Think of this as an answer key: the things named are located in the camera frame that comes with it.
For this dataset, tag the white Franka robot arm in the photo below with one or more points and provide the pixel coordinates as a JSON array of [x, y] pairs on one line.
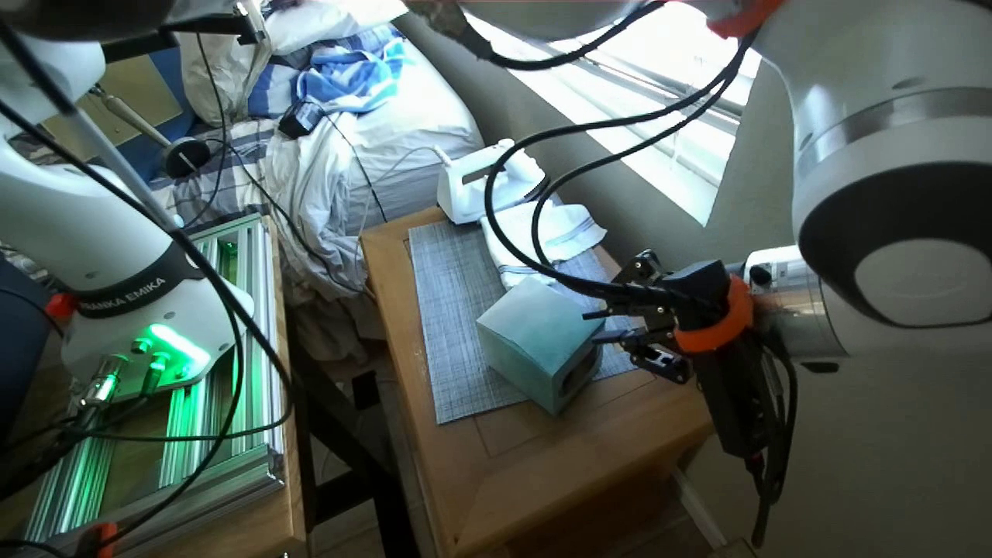
[[887, 125]]

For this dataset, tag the dark wooden frame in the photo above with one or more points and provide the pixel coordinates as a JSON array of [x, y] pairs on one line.
[[330, 414]]

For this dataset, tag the wooden nightstand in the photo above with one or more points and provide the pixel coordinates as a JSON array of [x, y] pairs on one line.
[[558, 475]]

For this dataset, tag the blue-grey woven placemat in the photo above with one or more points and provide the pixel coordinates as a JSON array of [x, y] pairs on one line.
[[453, 312]]

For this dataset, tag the tan flat board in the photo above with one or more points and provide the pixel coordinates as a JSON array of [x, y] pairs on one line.
[[143, 94]]

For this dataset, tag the blue white striped fabric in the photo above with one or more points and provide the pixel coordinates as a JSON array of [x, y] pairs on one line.
[[341, 77]]

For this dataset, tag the black gripper orange mount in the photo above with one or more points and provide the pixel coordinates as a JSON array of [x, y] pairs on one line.
[[701, 298]]

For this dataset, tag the black stand bar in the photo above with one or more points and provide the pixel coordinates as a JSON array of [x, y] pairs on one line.
[[186, 31]]

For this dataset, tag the white bed duvet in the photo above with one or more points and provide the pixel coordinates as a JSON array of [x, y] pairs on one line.
[[412, 125]]

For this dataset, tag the white clothes iron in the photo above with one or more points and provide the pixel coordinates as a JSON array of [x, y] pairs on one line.
[[466, 190]]

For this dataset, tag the teal white tissue box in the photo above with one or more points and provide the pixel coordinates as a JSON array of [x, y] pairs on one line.
[[537, 337]]

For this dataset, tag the dark blue object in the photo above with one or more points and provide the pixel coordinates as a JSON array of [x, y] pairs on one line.
[[15, 343]]

